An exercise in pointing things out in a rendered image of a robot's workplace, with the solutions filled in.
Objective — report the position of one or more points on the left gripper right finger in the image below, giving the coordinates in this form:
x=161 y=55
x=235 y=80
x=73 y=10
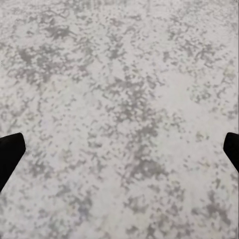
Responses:
x=231 y=148

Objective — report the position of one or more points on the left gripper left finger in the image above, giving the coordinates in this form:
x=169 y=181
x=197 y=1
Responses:
x=12 y=148

